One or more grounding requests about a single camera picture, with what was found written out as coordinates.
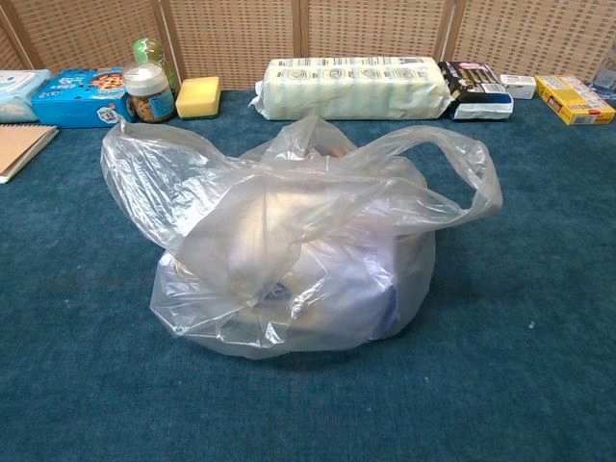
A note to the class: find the clear plastic shopping bag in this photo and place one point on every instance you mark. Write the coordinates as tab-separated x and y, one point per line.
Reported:
289	216

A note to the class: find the white blue tissue pack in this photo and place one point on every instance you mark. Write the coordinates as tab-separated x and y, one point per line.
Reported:
346	298

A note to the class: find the orange red snack packet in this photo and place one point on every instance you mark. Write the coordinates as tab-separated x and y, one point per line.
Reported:
338	150

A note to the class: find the long white paper pack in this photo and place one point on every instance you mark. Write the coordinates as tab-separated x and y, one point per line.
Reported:
351	91

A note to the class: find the yellow sponge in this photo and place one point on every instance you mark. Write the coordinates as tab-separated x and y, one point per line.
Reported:
197	98

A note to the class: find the blue carpet table cover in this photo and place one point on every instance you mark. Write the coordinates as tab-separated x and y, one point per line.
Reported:
308	409

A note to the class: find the wicker folding screen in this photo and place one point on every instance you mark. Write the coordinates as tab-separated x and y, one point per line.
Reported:
231	38

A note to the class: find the glass jar white lid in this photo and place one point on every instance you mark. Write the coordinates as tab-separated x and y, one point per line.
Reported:
149	96

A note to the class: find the dark sanitary pad pack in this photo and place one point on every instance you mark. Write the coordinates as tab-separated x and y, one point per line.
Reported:
474	82

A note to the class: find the green bottle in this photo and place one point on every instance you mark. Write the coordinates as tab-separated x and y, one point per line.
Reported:
151	50

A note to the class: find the small white box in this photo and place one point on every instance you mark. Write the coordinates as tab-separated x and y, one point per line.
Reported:
517	86

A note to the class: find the blue cookie box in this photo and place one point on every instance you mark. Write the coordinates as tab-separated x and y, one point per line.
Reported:
72	103

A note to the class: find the yellow box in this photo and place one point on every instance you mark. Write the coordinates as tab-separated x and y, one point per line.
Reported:
575	103

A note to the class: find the brown spiral notebook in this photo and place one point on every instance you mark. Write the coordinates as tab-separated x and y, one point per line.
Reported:
21	149

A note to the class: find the light blue wet wipes pack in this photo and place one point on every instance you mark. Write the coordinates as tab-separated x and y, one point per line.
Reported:
19	96

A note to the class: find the clear water bottle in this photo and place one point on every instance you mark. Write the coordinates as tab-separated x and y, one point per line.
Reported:
605	86

